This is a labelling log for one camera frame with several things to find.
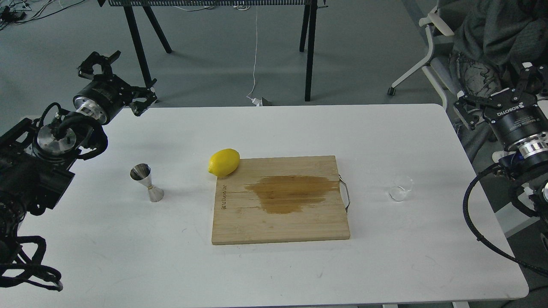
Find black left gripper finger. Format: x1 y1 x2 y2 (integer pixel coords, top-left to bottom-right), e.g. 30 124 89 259
77 50 121 80
127 79 158 117

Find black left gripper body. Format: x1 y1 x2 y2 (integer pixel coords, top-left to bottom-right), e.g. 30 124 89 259
74 75 131 125

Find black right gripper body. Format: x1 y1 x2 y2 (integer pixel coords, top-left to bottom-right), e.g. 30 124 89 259
482 89 548 151

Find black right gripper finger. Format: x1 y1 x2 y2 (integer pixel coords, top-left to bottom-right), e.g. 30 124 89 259
512 62 547 103
453 92 502 130

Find steel double jigger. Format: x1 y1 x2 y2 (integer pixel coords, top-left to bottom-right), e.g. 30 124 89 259
130 163 164 202

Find clear glass measuring cup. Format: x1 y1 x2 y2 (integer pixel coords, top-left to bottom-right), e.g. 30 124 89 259
388 174 415 201

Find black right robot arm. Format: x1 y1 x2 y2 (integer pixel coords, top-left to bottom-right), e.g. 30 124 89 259
453 62 548 277

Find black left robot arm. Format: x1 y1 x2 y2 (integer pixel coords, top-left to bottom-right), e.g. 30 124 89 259
0 51 157 292

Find grey office chair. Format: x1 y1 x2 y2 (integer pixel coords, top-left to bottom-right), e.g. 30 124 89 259
387 0 472 110

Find person in dark clothes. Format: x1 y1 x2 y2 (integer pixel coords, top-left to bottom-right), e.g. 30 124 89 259
437 0 548 112

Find yellow lemon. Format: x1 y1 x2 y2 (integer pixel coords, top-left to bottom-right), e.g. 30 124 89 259
208 148 240 178

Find white power adapter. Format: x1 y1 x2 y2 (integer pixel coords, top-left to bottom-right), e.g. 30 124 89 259
252 98 272 107

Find bamboo cutting board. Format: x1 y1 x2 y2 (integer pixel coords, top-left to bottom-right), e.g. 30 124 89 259
211 155 351 245

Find black floor cables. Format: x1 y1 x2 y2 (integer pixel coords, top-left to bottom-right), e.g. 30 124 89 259
0 0 86 30

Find white hanging cable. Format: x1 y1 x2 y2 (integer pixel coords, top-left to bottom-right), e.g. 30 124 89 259
247 6 259 101

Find black metal frame table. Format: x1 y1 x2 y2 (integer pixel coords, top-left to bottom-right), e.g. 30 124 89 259
98 0 328 104

